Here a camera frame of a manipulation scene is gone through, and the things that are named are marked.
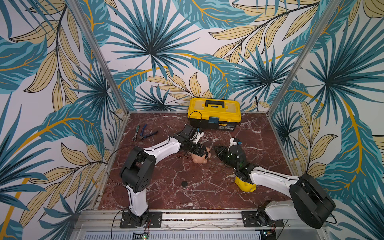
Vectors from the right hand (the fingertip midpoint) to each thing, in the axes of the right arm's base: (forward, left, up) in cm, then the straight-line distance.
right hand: (213, 146), depth 85 cm
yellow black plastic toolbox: (+22, -6, +4) cm, 23 cm away
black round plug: (-16, +17, -14) cm, 27 cm away
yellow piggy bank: (-20, -14, -7) cm, 26 cm away
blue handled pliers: (+22, +47, -12) cm, 53 cm away
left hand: (0, +7, -6) cm, 10 cm away
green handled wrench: (+15, +51, -12) cm, 55 cm away
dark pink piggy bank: (-4, +9, -6) cm, 11 cm away
